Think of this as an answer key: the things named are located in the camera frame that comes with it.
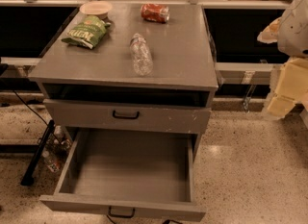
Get clear plastic water bottle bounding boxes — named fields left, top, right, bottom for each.
left=130, top=33, right=153, bottom=76

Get open grey middle drawer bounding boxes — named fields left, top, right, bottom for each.
left=40, top=129, right=205, bottom=222

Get grey drawer cabinet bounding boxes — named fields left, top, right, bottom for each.
left=30, top=4, right=218, bottom=150

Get black floor stand leg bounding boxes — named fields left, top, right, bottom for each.
left=20, top=120, right=55, bottom=187

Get black top drawer handle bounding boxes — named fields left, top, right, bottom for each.
left=112, top=110, right=140, bottom=120

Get green chip bag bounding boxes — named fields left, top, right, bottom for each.
left=62, top=15, right=111, bottom=49

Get black middle drawer handle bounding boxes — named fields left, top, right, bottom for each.
left=108, top=206, right=136, bottom=219

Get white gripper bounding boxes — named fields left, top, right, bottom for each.
left=257, top=0, right=308, bottom=118

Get grey top drawer front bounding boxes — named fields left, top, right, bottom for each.
left=44, top=99, right=211, bottom=134

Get bottles on floor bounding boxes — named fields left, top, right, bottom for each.
left=41, top=126, right=72, bottom=173

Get black drawer handle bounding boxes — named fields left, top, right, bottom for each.
left=112, top=110, right=140, bottom=120
left=108, top=206, right=136, bottom=219

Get black floor cable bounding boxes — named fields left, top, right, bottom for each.
left=12, top=89, right=49, bottom=126

